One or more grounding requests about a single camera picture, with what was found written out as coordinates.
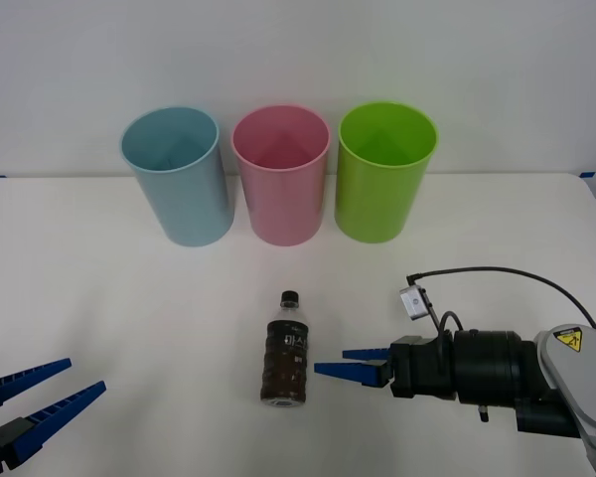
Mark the pale blue plastic bin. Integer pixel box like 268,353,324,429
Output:
119,104,236,247

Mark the green plastic bin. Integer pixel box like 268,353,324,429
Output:
334,100,439,244

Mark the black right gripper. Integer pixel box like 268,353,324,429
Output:
313,335,458,401

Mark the dark drink plastic bottle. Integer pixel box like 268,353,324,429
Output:
259,289,313,408

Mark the pink plastic bin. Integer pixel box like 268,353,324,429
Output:
230,103,333,247

